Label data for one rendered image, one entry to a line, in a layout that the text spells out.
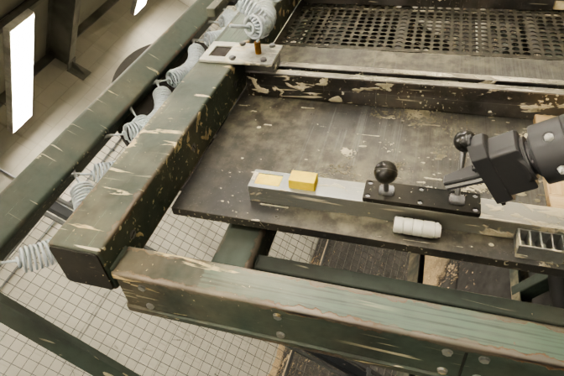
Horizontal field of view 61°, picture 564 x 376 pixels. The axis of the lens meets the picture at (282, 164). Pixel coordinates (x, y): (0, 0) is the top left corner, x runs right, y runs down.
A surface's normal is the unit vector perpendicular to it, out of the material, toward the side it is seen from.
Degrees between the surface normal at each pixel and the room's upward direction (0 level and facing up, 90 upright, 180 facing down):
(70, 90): 90
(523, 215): 57
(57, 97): 90
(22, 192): 90
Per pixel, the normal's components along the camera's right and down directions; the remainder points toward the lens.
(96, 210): -0.08, -0.76
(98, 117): 0.44, -0.58
